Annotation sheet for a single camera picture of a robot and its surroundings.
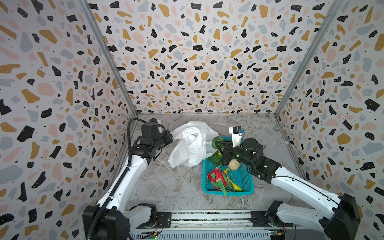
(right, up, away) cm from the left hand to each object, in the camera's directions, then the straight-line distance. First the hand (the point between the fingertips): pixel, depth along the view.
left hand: (173, 132), depth 78 cm
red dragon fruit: (+24, -25, 0) cm, 35 cm away
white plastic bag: (+11, -5, -10) cm, 16 cm away
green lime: (+23, -3, -6) cm, 24 cm away
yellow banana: (+34, -31, +5) cm, 46 cm away
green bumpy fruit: (+23, -17, +12) cm, 31 cm away
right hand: (+22, -4, -7) cm, 23 cm away
